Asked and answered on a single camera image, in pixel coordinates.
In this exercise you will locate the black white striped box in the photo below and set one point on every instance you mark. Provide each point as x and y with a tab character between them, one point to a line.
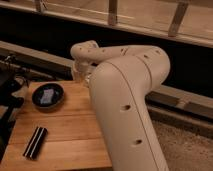
35	143

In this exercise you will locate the black tripod equipment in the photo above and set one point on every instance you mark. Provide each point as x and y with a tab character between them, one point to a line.
10	83

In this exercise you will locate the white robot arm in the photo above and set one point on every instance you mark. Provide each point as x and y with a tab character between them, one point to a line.
119	78

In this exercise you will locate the wooden railing frame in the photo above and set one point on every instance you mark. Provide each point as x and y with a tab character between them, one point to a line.
188	21

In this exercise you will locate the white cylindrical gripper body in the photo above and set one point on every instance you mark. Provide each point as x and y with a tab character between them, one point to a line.
81	71

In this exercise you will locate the black round plate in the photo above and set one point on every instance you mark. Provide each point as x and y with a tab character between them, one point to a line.
57	97

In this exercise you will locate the blue sponge on plate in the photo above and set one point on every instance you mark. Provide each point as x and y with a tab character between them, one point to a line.
47	96

